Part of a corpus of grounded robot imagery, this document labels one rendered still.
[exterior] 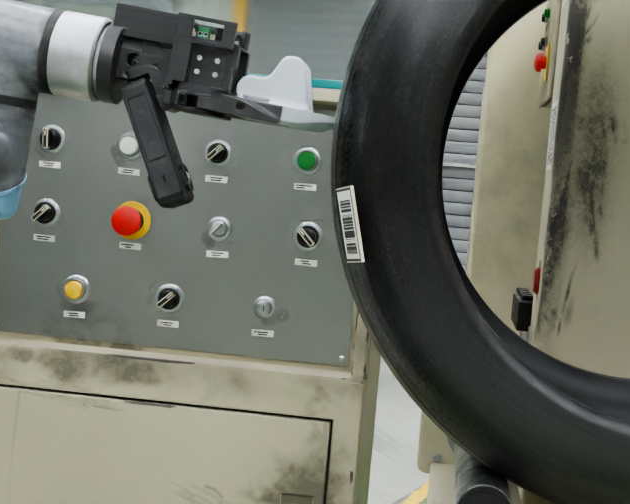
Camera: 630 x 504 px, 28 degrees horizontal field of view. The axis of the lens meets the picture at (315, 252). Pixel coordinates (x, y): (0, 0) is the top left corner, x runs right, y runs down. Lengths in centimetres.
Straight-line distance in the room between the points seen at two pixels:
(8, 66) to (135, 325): 67
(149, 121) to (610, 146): 50
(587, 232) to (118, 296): 68
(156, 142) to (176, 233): 61
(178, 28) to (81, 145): 66
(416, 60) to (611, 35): 42
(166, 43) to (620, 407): 56
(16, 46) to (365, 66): 31
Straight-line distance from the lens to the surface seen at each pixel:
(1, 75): 113
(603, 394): 126
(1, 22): 113
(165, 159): 109
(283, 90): 108
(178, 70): 108
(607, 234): 135
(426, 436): 134
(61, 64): 111
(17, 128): 114
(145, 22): 111
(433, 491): 122
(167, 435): 168
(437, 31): 97
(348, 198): 98
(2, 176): 113
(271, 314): 168
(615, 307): 135
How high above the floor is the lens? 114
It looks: 3 degrees down
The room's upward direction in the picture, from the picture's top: 5 degrees clockwise
